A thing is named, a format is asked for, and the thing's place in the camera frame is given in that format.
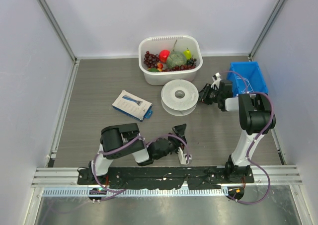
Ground red pomegranate fruit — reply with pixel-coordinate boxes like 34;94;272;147
159;50;170;63

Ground yellow green pear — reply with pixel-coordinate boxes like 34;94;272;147
183;48;192;60

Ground white slotted cable duct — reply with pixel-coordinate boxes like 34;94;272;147
42;187;228;197

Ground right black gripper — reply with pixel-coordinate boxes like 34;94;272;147
192;83;222;105

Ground blue razor package box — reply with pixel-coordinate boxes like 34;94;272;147
112;90;153;122

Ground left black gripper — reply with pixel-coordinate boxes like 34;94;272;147
154;124;187;160

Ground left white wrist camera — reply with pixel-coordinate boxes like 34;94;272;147
177;147;192;165

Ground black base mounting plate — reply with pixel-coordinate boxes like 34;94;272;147
77;165;255;190

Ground white perforated filament spool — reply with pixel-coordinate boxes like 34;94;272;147
161;79;199;116

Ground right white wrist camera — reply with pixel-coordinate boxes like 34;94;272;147
211;73;222;90

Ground blue plastic storage bin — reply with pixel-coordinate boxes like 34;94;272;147
227;62;268;96

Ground dark blue grapes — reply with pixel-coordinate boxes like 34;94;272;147
186;58;197;66

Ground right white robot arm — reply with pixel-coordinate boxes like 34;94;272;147
198;79;276;183

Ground white cable in bin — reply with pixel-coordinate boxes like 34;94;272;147
236;76;255;94

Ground green melon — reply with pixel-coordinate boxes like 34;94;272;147
165;51;187;69

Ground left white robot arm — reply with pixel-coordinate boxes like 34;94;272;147
87;123;192;185

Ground white plastic fruit basket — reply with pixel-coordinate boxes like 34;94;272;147
138;35;203;85

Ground orange peach fruit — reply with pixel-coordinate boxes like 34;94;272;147
157;63;163;70

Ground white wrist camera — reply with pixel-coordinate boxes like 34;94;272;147
177;147;192;165
211;73;222;90

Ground dark red grape bunch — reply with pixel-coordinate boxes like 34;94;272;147
162;65;196;72

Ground green lime fruit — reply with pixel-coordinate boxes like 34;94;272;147
148;68;159;73

